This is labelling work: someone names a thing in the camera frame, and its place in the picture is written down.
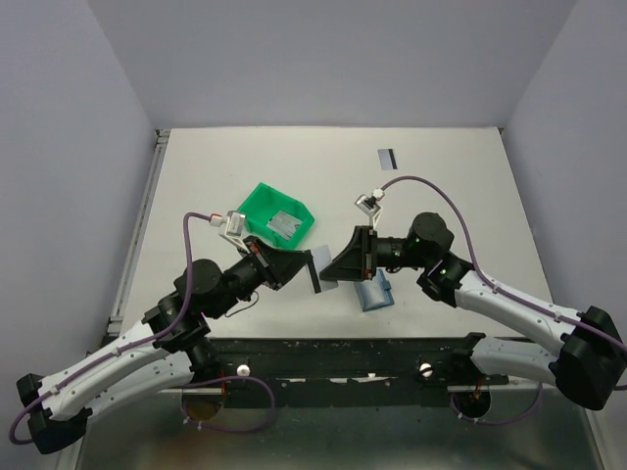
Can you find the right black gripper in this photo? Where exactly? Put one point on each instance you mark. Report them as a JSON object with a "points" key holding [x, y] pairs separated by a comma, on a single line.
{"points": [[359, 260]]}

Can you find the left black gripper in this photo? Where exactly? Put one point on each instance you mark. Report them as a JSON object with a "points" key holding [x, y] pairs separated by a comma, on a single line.
{"points": [[277, 269]]}

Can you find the silver card with black stripe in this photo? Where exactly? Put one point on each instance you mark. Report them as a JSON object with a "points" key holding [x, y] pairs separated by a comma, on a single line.
{"points": [[320, 259]]}

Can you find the blue card holder wallet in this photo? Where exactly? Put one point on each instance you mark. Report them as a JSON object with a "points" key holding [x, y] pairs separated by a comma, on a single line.
{"points": [[376, 293]]}

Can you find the green plastic bin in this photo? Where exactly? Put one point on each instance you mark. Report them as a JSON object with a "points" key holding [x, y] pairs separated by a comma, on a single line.
{"points": [[263, 203]]}

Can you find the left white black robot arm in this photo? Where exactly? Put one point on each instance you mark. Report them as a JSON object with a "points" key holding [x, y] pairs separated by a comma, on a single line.
{"points": [[167, 347]]}

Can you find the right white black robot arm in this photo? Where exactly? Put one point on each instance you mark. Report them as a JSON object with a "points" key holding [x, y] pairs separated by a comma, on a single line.
{"points": [[578, 352]]}

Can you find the silver cards in bin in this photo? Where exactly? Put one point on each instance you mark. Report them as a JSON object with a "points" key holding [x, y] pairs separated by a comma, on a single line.
{"points": [[284, 224]]}

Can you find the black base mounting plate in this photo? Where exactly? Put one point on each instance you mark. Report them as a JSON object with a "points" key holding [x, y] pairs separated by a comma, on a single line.
{"points": [[327, 373]]}

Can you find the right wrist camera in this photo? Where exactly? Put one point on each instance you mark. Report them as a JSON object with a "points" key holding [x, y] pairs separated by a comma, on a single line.
{"points": [[370, 207]]}

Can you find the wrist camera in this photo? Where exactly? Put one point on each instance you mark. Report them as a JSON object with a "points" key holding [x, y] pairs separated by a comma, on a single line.
{"points": [[233, 225], [370, 207]]}

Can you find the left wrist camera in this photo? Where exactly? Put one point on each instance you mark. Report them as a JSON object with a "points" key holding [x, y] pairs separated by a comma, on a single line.
{"points": [[233, 225]]}

